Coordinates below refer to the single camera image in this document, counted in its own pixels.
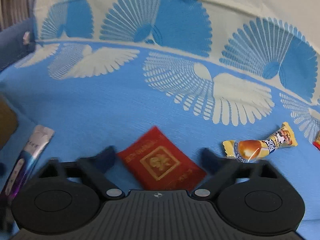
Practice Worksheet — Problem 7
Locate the blue white patterned sofa cover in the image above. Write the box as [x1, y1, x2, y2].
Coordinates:
[1, 0, 319, 239]

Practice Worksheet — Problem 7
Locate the brown cardboard box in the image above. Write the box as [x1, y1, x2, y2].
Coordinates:
[0, 95, 18, 150]

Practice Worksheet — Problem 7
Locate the blue sofa armrest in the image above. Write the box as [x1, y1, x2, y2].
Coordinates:
[0, 17, 35, 72]

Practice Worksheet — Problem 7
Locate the grey curtain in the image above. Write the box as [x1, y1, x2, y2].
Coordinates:
[0, 0, 35, 31]

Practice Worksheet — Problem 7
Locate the white purple stick packet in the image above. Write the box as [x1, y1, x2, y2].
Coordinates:
[1, 125, 55, 205]

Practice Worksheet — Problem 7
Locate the yellow wrapped candy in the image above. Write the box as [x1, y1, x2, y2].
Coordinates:
[222, 122, 298, 163]

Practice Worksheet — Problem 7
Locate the dark red packet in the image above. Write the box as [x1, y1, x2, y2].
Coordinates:
[118, 126, 206, 191]

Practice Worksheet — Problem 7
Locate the small red wrapped candy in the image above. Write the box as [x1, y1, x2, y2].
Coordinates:
[312, 131, 320, 151]

